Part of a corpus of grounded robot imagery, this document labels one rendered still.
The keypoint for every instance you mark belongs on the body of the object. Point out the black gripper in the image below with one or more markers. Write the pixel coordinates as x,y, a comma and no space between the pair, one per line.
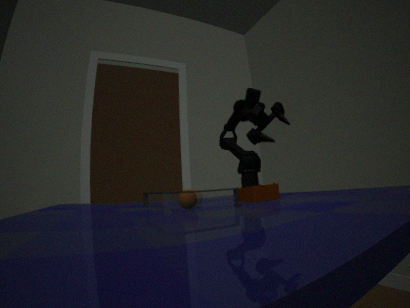
256,136

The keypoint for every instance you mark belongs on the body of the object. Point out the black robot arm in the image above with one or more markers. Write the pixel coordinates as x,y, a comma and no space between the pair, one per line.
249,160

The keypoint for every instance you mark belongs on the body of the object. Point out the low clear walls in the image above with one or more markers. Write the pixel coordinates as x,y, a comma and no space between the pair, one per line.
174,203

